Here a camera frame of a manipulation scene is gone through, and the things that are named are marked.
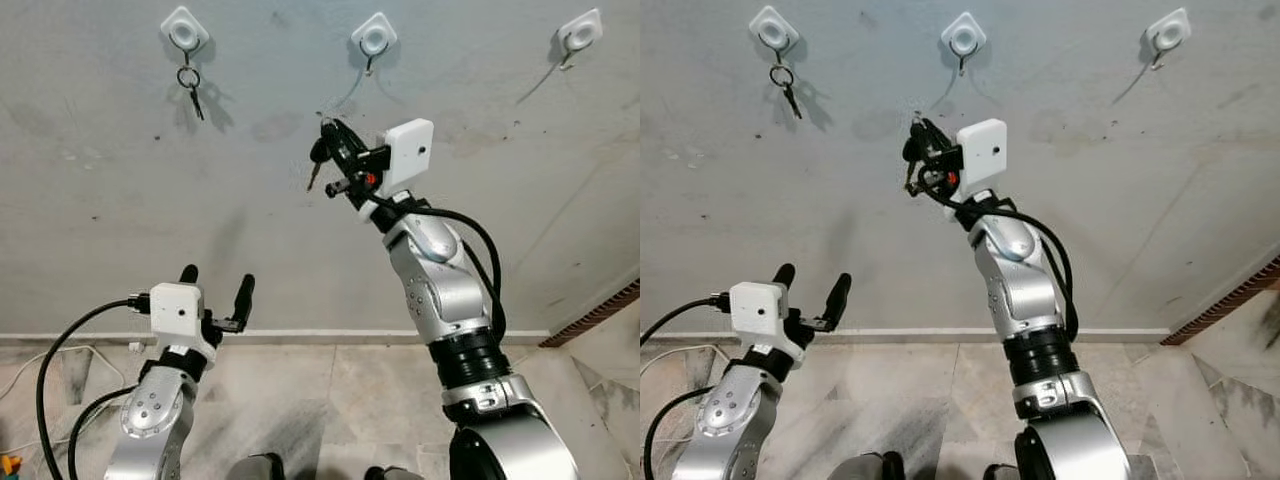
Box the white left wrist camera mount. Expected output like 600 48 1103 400
728 280 807 363
149 281 218 363

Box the brown ridged floor strip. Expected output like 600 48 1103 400
1160 255 1280 348
540 279 641 349

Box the key on metal ring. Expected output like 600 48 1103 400
768 64 803 121
176 64 207 123

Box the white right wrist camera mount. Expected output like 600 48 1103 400
378 118 436 197
955 118 1009 197

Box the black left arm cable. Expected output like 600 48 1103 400
644 385 717 480
67 385 139 480

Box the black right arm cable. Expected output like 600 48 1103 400
370 200 509 346
940 190 1080 343

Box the white wall hook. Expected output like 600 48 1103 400
350 12 399 77
749 5 800 54
1144 8 1193 71
940 11 989 77
556 8 605 71
160 6 211 57

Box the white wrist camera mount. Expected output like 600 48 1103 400
378 118 436 197
955 118 1009 197
728 280 807 363
149 281 218 363

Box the black-headed key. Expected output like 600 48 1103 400
305 136 331 193
901 136 923 193

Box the black left camera cable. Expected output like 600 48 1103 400
35 292 153 480
640 291 732 341

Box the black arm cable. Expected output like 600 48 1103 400
644 385 717 480
940 190 1080 343
67 385 139 480
370 200 509 346

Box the white floor cable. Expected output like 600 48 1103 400
640 344 703 383
0 344 129 443

